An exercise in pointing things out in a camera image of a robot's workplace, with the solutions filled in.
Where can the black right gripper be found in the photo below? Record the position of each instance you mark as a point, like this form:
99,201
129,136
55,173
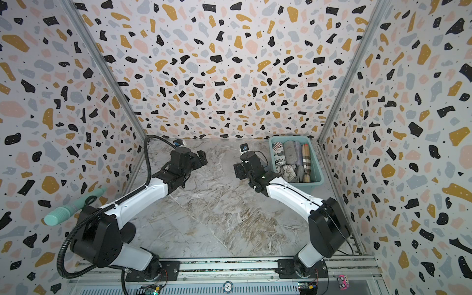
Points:
241,169

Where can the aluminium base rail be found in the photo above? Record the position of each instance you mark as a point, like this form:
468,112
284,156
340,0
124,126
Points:
268,276

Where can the plaid tartan glasses case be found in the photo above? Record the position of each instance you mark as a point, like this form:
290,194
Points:
306,161

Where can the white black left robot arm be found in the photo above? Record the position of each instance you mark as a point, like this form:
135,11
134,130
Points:
102,235

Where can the dark grey fabric glasses case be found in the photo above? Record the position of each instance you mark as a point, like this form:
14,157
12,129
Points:
291,156

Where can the newspaper flag glasses case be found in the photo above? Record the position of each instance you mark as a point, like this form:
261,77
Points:
278,155

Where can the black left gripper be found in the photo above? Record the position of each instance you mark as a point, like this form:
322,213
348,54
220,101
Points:
198,160

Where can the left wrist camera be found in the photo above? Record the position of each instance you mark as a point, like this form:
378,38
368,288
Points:
178,142

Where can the long lilac fabric glasses case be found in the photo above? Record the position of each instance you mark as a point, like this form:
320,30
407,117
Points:
299,163

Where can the world map print glasses case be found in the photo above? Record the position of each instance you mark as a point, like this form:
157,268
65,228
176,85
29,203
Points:
289,173

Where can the mint green handheld microphone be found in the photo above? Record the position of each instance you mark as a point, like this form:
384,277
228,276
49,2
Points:
65,212

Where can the pink toy car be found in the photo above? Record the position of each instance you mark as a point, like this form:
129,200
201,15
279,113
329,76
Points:
343,282

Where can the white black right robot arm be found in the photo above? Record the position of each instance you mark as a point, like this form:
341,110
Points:
328,226

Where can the teal plastic storage box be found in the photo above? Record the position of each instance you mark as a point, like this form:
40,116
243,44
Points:
317,177

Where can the aluminium wall frame strip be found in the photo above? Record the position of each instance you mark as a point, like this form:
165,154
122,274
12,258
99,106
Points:
80,26

